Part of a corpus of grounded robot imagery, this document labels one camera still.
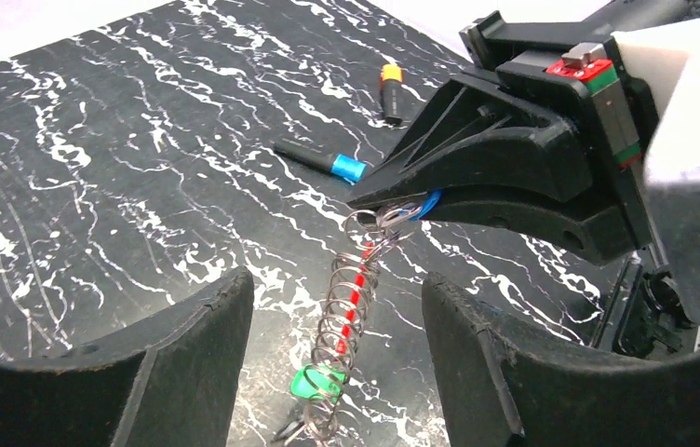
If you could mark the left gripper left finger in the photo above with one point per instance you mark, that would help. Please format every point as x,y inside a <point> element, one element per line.
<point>167,380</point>

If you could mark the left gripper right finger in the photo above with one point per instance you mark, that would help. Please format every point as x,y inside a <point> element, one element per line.
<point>502,381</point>

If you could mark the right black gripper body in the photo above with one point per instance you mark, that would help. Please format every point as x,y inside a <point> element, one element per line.
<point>576,69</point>

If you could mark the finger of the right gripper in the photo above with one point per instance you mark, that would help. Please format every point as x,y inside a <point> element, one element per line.
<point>517,134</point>
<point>589,226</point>

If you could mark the blue key tag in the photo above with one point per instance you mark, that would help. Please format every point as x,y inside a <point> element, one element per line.
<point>429,203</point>

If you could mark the green key tag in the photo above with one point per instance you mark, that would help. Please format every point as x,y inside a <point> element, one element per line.
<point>318,382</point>

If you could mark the metal keyring red grip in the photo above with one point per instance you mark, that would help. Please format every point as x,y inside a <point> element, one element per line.
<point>345,310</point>

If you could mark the black marker orange cap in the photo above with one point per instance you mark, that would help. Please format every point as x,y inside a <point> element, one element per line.
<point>390,90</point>

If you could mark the black marker blue cap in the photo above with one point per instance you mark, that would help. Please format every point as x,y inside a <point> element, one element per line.
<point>336,164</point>

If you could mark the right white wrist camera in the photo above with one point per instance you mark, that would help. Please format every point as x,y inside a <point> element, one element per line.
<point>668,58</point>

